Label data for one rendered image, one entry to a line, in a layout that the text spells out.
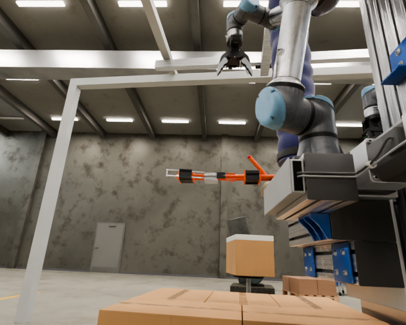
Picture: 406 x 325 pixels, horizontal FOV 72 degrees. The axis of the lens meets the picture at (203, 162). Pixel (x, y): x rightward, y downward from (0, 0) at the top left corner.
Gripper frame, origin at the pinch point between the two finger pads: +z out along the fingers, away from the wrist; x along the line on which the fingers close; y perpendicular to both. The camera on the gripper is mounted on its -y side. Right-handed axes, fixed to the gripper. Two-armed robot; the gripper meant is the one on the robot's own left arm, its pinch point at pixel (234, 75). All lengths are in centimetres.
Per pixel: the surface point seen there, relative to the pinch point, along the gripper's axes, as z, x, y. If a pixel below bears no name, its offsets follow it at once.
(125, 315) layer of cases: 99, 43, 26
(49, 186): -5, 221, 241
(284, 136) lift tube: 13.0, -28.6, 33.5
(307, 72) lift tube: -25, -42, 30
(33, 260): 86, 220, 241
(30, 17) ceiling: -525, 521, 462
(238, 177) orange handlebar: 35, -5, 38
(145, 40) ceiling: -525, 223, 544
